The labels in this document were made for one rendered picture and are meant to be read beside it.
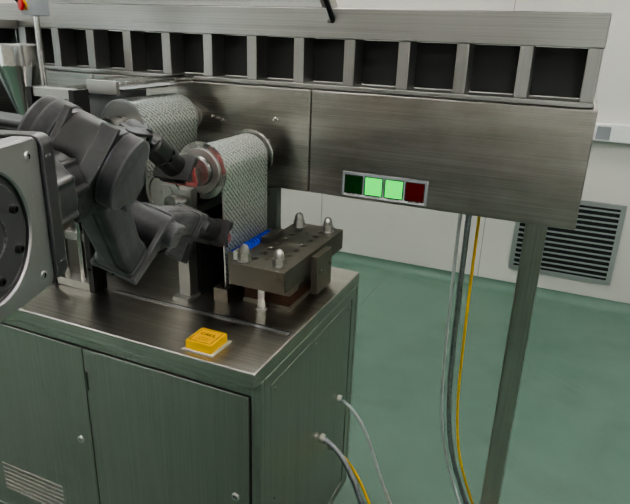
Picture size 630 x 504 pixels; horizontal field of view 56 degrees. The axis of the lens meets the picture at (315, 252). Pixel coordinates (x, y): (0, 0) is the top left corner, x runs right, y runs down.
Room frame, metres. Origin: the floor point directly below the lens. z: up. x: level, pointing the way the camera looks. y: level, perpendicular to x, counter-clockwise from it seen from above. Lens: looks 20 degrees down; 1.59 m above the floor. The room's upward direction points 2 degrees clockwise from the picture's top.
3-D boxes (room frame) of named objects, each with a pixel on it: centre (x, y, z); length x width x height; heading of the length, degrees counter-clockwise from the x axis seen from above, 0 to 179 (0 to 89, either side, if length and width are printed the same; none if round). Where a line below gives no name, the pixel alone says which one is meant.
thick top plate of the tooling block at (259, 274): (1.57, 0.07, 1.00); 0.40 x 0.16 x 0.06; 157
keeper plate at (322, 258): (1.54, -0.02, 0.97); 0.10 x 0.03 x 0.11; 157
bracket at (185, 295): (1.47, 0.35, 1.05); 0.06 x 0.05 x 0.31; 157
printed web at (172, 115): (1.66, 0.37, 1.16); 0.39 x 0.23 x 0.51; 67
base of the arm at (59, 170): (0.49, 0.25, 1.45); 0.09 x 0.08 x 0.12; 85
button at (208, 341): (1.21, 0.24, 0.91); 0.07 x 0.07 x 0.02; 67
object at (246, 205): (1.58, 0.19, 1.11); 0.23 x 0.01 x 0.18; 157
